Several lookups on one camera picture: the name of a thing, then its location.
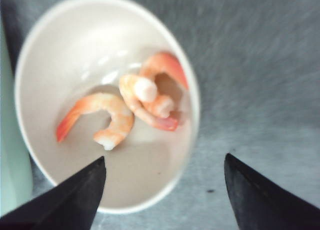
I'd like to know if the pink shrimp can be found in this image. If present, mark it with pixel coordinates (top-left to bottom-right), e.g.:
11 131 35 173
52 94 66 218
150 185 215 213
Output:
139 52 189 119
119 74 178 131
55 92 135 151

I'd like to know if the mint green breakfast maker base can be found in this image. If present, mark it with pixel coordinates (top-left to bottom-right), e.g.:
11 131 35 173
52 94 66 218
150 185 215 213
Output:
0 23 33 216

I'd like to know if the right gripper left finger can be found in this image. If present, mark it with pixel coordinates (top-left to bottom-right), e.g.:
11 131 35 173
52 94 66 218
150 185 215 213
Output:
0 156 106 230

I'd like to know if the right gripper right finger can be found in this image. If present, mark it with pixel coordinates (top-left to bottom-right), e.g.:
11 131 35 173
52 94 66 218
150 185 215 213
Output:
224 153 320 230

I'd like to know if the beige ribbed bowl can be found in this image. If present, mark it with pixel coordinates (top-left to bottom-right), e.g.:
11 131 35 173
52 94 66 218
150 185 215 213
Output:
15 0 200 214

